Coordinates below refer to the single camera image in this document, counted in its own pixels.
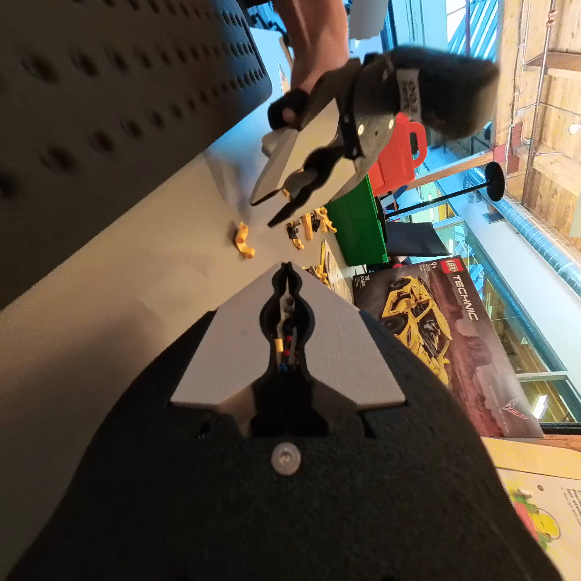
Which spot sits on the yellow curved wedge brick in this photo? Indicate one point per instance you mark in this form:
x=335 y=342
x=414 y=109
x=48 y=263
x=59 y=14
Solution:
x=244 y=240

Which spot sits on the grey building instruction booklet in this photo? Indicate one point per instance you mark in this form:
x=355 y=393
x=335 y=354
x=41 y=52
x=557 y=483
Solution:
x=338 y=277

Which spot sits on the black dimpled pad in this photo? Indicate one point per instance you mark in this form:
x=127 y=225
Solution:
x=90 y=113

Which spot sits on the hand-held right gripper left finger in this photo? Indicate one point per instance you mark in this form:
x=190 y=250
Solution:
x=222 y=363

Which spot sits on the person's left forearm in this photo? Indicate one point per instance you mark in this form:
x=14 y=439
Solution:
x=313 y=13

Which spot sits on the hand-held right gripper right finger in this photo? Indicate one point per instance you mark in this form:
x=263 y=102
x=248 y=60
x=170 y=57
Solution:
x=354 y=363

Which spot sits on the small yellow black brick assembly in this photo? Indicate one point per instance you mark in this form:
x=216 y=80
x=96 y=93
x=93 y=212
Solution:
x=285 y=340

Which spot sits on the black office chair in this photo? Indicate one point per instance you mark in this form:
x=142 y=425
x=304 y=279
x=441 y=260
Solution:
x=413 y=238

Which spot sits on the dark green plastic bin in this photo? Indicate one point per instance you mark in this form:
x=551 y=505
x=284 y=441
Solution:
x=358 y=227

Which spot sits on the printed instruction sheet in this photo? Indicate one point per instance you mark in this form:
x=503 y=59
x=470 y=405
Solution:
x=544 y=513

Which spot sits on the black disc on pole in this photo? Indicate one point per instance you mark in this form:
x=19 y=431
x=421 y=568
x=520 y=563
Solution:
x=494 y=180

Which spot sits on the red fabric bag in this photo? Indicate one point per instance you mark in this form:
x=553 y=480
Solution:
x=395 y=159

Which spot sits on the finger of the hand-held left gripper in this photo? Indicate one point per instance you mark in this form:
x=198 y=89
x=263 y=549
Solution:
x=299 y=154
x=336 y=181

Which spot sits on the pile of yellow panel bricks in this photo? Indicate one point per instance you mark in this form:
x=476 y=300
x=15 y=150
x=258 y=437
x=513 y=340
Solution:
x=313 y=224

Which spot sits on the grey desk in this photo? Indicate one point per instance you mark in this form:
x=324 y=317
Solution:
x=136 y=281

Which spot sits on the silver ventilation duct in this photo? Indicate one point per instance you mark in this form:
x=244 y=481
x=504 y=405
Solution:
x=535 y=236

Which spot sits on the dark toy car box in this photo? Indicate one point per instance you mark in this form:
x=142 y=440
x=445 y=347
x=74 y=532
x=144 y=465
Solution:
x=454 y=345

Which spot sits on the long pale wooden bar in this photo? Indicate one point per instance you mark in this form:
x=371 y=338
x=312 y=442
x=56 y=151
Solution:
x=454 y=170

